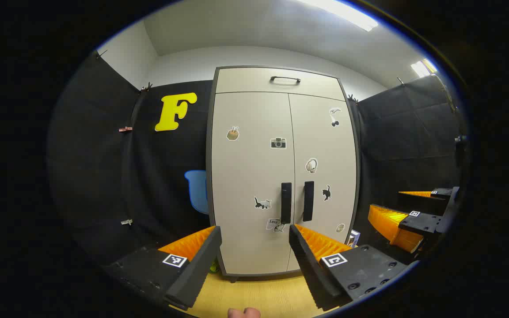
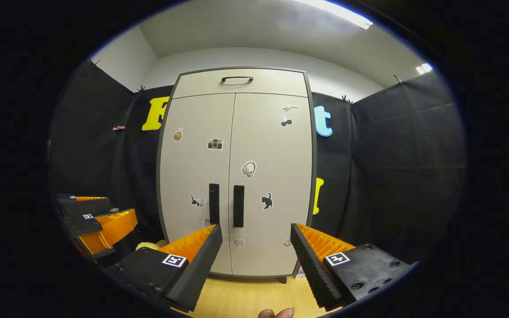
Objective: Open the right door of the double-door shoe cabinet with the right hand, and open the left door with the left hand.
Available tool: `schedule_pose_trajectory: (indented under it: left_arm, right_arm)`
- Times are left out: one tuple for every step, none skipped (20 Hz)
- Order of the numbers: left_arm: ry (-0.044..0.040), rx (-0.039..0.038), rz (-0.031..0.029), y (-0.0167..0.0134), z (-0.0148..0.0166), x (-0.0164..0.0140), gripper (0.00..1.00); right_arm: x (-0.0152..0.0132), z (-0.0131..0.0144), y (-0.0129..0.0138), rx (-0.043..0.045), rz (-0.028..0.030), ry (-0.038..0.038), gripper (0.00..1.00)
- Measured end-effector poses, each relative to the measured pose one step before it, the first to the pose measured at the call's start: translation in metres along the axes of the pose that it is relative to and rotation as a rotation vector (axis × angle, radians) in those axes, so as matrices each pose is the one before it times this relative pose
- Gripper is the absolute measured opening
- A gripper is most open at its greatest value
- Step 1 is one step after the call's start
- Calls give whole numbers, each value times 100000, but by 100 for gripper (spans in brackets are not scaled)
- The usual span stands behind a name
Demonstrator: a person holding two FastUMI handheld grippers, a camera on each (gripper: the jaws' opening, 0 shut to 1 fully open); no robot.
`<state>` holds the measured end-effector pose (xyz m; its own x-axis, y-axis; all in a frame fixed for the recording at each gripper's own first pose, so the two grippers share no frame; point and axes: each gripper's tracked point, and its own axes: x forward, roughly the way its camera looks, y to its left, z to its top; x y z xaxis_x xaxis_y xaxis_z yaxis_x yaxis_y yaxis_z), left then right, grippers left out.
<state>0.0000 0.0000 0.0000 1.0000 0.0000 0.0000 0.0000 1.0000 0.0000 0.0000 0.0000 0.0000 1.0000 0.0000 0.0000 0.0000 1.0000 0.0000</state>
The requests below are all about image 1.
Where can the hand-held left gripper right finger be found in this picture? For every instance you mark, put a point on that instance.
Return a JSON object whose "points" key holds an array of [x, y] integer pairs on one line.
{"points": [[312, 269]]}

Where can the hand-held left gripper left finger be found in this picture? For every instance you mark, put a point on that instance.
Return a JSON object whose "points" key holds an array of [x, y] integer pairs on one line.
{"points": [[197, 269]]}

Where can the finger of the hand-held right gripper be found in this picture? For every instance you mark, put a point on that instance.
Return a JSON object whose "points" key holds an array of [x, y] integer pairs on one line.
{"points": [[427, 204], [422, 223]]}

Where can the grey cabinet door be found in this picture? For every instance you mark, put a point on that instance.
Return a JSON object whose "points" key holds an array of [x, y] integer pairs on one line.
{"points": [[325, 150], [245, 176]]}

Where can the grey double-door shoe cabinet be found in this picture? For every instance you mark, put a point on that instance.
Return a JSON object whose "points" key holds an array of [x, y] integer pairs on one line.
{"points": [[245, 80]]}

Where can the yellow plush toy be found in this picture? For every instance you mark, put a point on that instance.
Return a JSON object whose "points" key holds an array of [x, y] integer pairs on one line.
{"points": [[214, 266]]}

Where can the white cloth clip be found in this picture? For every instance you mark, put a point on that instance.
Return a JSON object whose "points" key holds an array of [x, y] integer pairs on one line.
{"points": [[126, 221]]}

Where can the small ceiling light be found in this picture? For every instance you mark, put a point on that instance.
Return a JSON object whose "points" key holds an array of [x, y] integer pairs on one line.
{"points": [[420, 68]]}

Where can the pink cloth clip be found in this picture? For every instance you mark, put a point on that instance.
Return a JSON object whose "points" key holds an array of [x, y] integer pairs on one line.
{"points": [[125, 129]]}

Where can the long ceiling light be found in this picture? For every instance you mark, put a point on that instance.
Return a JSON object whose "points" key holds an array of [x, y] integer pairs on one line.
{"points": [[343, 12]]}

